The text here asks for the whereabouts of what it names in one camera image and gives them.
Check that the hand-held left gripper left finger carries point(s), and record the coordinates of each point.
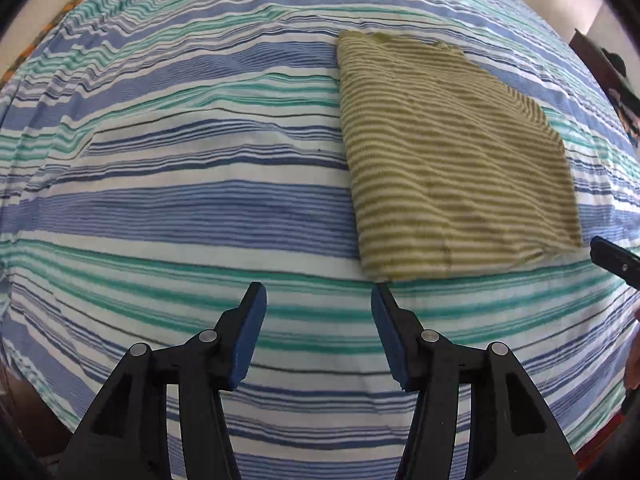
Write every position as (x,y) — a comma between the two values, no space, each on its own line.
(245,345)

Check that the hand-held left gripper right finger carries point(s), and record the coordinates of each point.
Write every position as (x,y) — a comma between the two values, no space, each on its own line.
(392,345)

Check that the green striped cardigan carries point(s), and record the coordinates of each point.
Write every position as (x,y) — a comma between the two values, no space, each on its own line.
(450,160)

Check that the blue striped bedsheet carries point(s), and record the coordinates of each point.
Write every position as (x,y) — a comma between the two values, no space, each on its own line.
(200,185)

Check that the dark wooden furniture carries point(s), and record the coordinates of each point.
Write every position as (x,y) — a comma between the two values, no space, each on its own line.
(587,45)

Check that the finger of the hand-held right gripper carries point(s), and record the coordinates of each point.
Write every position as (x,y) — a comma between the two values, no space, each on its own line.
(617,260)

